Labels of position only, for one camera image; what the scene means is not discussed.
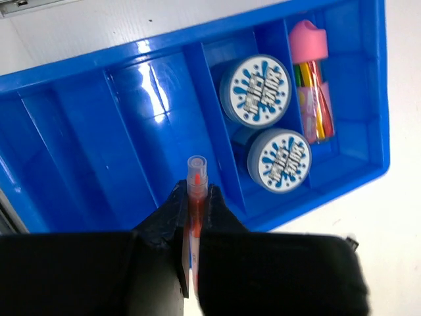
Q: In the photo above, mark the orange clear pen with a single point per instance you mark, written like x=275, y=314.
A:
x=197, y=191

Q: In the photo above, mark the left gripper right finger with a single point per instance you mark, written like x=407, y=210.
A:
x=261, y=273

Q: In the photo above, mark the pink pen bundle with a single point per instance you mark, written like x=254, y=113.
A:
x=309, y=47

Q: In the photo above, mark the blue white round jar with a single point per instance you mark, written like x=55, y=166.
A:
x=255, y=91

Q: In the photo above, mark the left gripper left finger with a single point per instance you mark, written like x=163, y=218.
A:
x=142, y=271

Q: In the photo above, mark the blue plastic bin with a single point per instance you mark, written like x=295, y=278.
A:
x=98, y=141

